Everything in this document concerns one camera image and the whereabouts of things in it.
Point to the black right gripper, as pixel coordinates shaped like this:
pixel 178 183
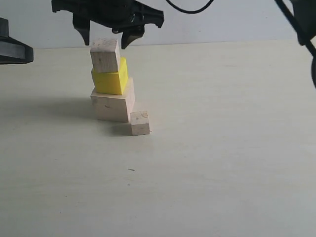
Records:
pixel 128 17

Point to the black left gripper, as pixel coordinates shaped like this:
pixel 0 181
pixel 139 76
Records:
pixel 13 51

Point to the medium wooden cube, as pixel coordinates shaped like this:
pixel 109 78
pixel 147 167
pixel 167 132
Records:
pixel 105 55

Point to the yellow cube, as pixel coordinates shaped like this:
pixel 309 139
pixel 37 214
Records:
pixel 111 83

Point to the large wooden cube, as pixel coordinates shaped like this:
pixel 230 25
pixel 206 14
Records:
pixel 116 108

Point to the small wooden cube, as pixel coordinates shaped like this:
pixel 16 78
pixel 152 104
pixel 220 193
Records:
pixel 139 123

